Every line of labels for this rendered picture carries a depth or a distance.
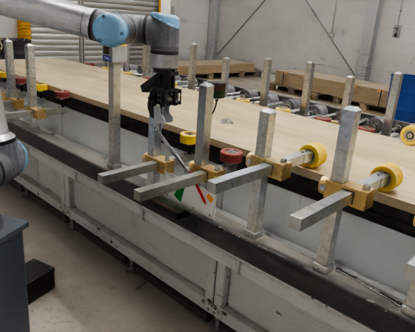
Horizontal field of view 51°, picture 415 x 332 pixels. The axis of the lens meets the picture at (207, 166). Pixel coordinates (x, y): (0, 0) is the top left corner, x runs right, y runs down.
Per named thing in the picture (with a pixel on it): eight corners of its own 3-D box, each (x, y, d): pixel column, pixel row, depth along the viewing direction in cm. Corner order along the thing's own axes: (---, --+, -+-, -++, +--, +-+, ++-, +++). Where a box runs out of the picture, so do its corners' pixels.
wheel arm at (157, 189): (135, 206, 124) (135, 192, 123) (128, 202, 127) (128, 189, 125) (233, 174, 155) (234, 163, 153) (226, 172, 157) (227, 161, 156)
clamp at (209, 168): (214, 187, 143) (215, 172, 142) (186, 174, 152) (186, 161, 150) (225, 183, 147) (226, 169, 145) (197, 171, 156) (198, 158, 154)
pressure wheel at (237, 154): (230, 186, 151) (232, 155, 147) (213, 179, 156) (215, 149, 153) (244, 181, 157) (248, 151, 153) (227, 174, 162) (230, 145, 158)
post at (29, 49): (33, 136, 233) (27, 43, 217) (29, 134, 235) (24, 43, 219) (39, 135, 235) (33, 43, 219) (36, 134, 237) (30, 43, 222)
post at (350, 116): (324, 277, 121) (356, 108, 105) (313, 272, 123) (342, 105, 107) (330, 273, 123) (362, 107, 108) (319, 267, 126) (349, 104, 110)
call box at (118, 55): (112, 64, 168) (112, 44, 165) (101, 62, 172) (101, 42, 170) (126, 64, 173) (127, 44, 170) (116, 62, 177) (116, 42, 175)
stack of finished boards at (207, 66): (253, 70, 1040) (254, 63, 1035) (176, 74, 878) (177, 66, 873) (230, 66, 1091) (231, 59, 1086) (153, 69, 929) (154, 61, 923)
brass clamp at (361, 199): (362, 212, 108) (366, 193, 106) (315, 195, 116) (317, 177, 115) (373, 206, 112) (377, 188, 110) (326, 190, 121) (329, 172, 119)
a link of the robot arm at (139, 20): (103, 11, 131) (143, 14, 130) (116, 12, 142) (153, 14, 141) (103, 43, 134) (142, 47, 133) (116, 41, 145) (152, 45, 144)
